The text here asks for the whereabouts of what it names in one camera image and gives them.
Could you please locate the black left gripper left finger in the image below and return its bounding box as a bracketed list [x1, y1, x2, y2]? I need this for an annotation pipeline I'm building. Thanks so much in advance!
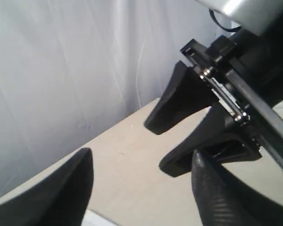
[0, 148, 94, 226]

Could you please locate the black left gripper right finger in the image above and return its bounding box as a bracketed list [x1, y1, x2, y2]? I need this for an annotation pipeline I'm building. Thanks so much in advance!
[191, 150, 283, 226]

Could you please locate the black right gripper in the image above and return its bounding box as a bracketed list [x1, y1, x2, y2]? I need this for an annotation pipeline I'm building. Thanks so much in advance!
[144, 30, 283, 169]

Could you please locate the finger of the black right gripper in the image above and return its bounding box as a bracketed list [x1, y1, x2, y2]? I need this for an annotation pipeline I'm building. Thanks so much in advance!
[159, 105, 262, 177]

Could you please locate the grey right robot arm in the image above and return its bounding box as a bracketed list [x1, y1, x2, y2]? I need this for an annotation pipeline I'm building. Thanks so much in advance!
[144, 0, 283, 177]

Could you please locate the white rectangular plastic tray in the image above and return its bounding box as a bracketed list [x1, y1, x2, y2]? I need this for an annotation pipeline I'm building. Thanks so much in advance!
[81, 210, 117, 226]

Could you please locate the grey-blue backdrop curtain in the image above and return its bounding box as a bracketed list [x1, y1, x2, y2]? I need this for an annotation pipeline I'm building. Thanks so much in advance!
[0, 0, 223, 197]

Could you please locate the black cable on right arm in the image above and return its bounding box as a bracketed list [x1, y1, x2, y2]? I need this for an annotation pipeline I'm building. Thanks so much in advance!
[208, 8, 241, 31]

